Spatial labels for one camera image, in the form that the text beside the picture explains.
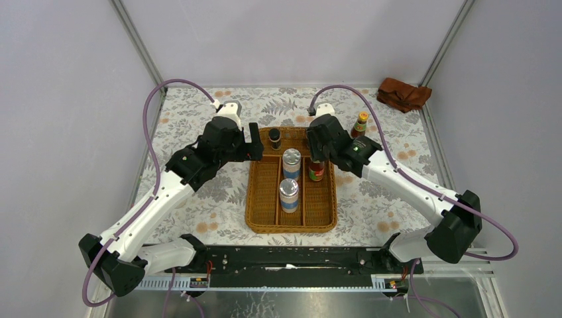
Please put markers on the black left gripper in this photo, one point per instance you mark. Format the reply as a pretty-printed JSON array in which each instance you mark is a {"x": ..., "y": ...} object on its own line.
[{"x": 244, "y": 152}]

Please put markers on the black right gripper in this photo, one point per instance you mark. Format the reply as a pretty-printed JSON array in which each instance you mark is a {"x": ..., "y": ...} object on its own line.
[{"x": 315, "y": 154}]

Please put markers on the black-cap spice jar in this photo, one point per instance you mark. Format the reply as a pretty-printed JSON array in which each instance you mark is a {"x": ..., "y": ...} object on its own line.
[{"x": 274, "y": 138}]

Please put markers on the red sauce bottle yellow cap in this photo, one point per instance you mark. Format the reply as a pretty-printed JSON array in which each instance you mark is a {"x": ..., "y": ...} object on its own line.
[{"x": 359, "y": 128}]

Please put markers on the silver-lid salt jar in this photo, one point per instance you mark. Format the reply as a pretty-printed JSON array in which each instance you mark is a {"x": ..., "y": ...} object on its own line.
[
  {"x": 289, "y": 195},
  {"x": 291, "y": 164}
]

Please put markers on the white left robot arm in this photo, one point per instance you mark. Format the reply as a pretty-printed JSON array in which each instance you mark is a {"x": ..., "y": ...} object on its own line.
[{"x": 119, "y": 256}]

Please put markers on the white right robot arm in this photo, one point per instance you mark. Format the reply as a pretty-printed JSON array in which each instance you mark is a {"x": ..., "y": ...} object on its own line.
[{"x": 451, "y": 230}]

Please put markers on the brown wicker basket tray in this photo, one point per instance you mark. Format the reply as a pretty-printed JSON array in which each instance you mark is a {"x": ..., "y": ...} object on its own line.
[{"x": 317, "y": 209}]

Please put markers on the floral table mat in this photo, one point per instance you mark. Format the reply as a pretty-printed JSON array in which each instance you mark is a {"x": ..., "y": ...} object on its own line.
[{"x": 368, "y": 214}]

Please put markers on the brown folded cloth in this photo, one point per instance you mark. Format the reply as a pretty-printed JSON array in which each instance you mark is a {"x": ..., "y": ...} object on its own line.
[{"x": 402, "y": 96}]

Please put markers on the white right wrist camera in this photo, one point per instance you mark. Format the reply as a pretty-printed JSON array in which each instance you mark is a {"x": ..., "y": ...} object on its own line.
[{"x": 321, "y": 109}]

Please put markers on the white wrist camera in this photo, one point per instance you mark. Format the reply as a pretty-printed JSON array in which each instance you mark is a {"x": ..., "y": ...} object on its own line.
[
  {"x": 230, "y": 110},
  {"x": 321, "y": 109}
]

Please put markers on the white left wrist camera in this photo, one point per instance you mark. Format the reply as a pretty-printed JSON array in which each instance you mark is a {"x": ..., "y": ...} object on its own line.
[{"x": 230, "y": 110}]

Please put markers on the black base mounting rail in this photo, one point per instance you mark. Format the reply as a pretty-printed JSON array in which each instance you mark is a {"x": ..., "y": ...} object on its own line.
[{"x": 229, "y": 266}]

